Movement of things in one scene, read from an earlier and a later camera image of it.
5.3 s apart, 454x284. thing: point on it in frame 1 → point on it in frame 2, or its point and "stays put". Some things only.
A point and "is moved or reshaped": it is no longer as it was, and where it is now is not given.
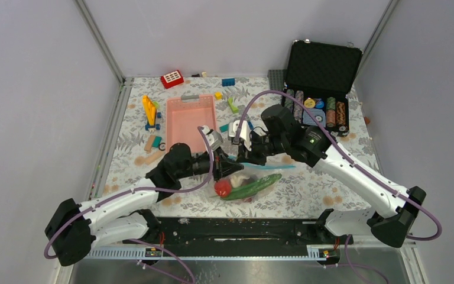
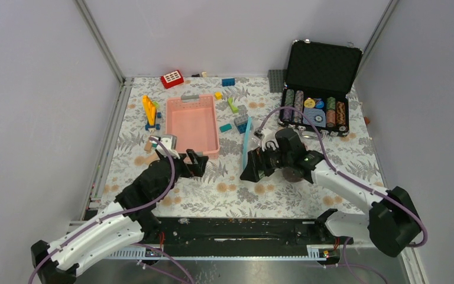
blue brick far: [228, 81] stays put
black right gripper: [252, 157] → [257, 162]
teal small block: [224, 128] stays put
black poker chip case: [318, 76] stays put
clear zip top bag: [254, 183] is moved or reshaped
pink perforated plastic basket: [183, 116] stays put
